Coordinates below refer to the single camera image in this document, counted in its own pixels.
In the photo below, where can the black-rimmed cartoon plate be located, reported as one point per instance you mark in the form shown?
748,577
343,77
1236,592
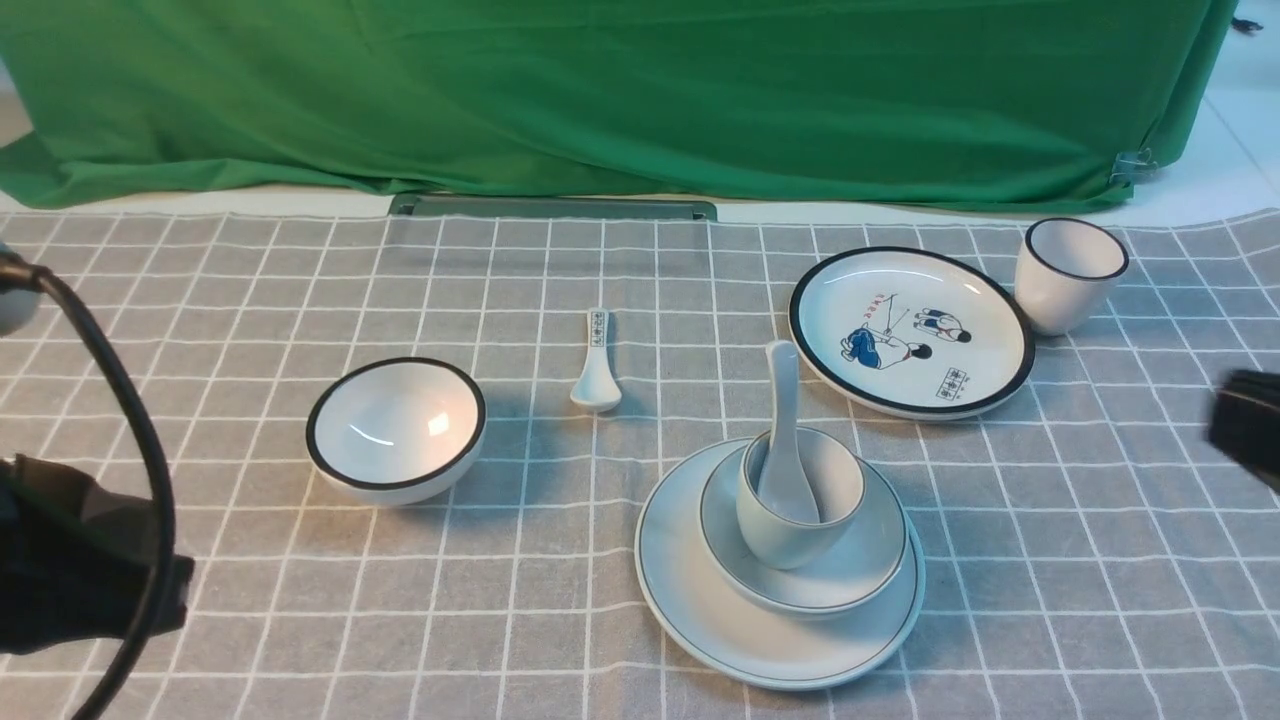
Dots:
911,333

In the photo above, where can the green backdrop cloth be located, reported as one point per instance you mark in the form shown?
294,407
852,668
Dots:
992,106

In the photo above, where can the black-rimmed white bowl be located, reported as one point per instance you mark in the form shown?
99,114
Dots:
398,431

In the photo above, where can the large white gold-rimmed plate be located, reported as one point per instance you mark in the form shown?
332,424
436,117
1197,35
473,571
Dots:
722,628

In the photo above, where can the patterned-handle white spoon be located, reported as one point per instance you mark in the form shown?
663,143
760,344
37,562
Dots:
597,390

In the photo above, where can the metal backdrop clip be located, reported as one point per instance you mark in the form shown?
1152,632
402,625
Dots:
1136,167

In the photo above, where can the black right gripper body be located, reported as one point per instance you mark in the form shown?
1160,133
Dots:
1244,423

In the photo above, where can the pale cup with grey rim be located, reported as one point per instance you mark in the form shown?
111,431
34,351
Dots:
781,535

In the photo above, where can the plain white ceramic spoon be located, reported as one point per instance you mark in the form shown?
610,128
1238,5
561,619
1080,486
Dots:
782,484

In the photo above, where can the grey metal table rail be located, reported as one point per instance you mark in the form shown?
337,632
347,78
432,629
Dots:
545,208

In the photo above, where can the grey checked tablecloth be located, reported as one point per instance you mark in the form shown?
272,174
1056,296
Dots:
1087,554

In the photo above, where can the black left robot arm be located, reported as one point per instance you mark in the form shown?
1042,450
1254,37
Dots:
75,557

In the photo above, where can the white cup near cartoon plate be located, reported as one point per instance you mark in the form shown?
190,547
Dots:
1065,269

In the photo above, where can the pale blue ceramic bowl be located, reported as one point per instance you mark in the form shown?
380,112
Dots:
860,564

